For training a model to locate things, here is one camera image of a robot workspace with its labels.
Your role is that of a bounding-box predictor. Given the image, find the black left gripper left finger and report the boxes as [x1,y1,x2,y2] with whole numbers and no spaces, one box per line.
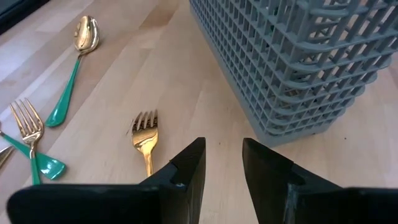
[6,137,206,224]

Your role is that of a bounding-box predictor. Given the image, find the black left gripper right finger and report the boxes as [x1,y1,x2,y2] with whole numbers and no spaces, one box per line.
[242,138,398,224]

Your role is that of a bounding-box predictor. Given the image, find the black aluminium table frame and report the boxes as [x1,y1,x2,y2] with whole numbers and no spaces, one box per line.
[0,0,50,35]

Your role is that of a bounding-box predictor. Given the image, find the gold spoon green handle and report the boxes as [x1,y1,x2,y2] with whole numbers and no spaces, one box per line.
[45,15,101,128]

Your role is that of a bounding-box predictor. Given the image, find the gold fork green handle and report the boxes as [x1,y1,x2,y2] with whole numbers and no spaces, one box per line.
[0,129,67,181]
[131,109,159,178]
[8,98,45,186]

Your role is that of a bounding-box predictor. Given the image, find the grey plastic cutlery basket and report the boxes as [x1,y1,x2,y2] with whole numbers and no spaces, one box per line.
[188,0,398,147]

